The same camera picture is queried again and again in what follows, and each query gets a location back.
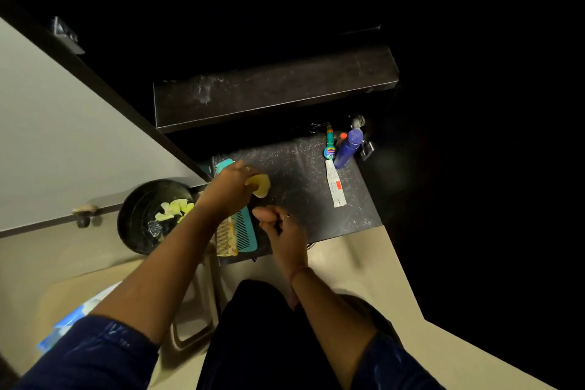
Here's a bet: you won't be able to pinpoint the person's left hand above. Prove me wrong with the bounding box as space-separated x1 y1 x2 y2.
196 160 259 221

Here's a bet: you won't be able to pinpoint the person's right hand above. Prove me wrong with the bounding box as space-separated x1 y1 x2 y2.
252 204 310 281

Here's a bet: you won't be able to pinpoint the yellow makeup sponge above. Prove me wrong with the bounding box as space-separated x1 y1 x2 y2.
244 173 271 199

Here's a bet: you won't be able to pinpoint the teal wide-tooth comb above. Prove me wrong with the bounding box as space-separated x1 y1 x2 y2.
214 158 259 254

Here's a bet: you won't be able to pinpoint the brown fine-tooth comb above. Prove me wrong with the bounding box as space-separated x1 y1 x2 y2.
215 216 238 258

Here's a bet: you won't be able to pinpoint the white tube with red label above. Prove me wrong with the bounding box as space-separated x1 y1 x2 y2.
325 158 348 208

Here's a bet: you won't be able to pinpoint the colourful round-capped tube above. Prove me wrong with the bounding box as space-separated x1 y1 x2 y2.
323 124 338 161

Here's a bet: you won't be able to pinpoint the blue plastic bottle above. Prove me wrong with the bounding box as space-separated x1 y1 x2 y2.
333 127 364 170

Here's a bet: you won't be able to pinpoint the person's right forearm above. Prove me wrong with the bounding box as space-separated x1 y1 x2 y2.
290 266 380 390

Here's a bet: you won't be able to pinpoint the person's left forearm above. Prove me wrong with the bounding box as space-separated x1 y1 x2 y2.
89 202 220 347

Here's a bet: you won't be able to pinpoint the person's dark trousers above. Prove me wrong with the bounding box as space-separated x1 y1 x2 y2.
196 278 403 390

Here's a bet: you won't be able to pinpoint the pink wrist thread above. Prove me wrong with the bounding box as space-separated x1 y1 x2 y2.
288 265 316 288

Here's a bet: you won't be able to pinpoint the yellow crumpled wipes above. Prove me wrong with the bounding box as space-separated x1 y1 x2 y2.
154 198 196 225

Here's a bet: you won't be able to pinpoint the black round waste bin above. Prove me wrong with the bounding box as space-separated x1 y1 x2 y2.
116 179 202 256

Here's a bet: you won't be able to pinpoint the dark cabinet shelf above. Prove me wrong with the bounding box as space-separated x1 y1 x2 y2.
153 44 400 133

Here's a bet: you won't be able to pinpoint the metal cabinet hinge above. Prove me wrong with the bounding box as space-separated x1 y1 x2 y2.
349 114 375 162

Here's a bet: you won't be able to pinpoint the beige door knob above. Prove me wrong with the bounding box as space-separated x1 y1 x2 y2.
71 204 100 229

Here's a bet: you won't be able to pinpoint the pale cabinet door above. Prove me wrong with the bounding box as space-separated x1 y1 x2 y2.
0 17 209 235

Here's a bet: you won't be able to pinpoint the blue patterned right sleeve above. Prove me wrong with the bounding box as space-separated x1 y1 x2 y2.
349 332 447 390

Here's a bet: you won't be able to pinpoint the blue patterned sleeve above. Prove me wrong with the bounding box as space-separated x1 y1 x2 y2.
13 314 161 390
349 332 447 390

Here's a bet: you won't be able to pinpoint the beige plastic stool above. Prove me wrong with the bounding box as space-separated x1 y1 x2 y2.
34 243 225 377

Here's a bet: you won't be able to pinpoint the blue wet wipes pack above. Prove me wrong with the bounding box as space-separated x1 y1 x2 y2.
36 282 122 354

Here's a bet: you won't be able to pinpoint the blue patterned left sleeve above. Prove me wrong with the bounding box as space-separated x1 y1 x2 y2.
13 314 161 390

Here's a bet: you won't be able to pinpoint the metal door hinge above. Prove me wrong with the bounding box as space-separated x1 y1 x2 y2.
49 15 87 56

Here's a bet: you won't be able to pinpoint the dark furniture piece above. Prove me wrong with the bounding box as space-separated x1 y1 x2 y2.
0 353 21 390

